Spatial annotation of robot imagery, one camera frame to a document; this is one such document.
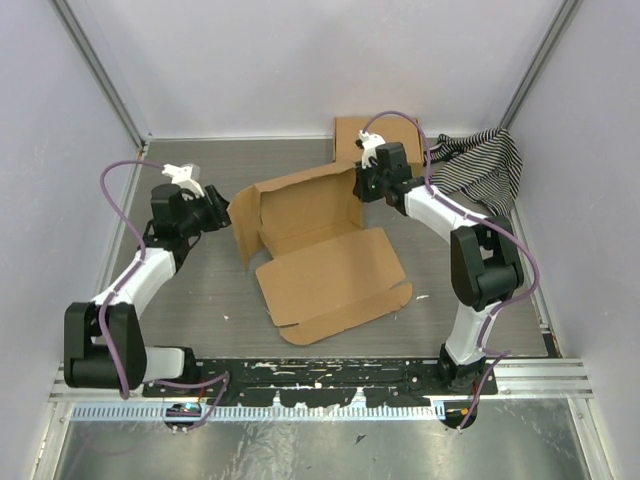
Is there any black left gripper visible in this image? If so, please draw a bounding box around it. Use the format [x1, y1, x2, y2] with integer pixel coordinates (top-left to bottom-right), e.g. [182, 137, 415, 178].
[180, 185, 242, 237]

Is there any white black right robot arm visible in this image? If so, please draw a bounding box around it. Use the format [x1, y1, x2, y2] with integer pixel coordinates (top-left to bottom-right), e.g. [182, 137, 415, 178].
[353, 133, 524, 395]

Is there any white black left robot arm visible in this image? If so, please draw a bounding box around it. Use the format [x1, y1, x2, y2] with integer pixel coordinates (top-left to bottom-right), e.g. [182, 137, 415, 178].
[63, 183, 231, 397]

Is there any striped black white cloth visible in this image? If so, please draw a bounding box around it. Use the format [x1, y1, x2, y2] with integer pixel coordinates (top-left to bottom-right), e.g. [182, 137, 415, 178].
[424, 128, 523, 215]

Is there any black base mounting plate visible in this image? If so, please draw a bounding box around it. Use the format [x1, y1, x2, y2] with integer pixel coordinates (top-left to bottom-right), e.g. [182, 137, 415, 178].
[141, 357, 499, 409]

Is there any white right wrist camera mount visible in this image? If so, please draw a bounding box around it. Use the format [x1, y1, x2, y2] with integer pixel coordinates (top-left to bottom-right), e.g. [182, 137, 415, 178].
[356, 130, 386, 169]

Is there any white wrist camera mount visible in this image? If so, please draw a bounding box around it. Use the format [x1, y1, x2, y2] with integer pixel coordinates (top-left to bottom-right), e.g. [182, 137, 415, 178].
[356, 130, 386, 169]
[162, 164, 205, 198]

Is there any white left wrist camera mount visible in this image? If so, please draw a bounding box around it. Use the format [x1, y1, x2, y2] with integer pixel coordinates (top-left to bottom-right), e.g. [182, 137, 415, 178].
[162, 164, 205, 198]

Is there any slotted grey cable duct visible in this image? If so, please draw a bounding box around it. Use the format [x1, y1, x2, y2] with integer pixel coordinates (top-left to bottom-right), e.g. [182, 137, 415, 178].
[70, 400, 445, 423]

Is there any left aluminium corner post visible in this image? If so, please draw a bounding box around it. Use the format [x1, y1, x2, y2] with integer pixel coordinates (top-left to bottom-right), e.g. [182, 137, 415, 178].
[49, 0, 146, 149]

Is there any aluminium corner post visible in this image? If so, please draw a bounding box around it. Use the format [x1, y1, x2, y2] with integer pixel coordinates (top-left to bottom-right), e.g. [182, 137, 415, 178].
[499, 0, 583, 130]
[49, 0, 146, 149]

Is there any right aluminium corner post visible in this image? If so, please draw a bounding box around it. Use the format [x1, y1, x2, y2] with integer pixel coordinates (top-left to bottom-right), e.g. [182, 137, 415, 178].
[499, 0, 583, 130]

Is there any aluminium front frame rail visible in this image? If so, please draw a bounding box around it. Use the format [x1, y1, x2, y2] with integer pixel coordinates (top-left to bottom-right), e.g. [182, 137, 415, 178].
[48, 357, 595, 402]

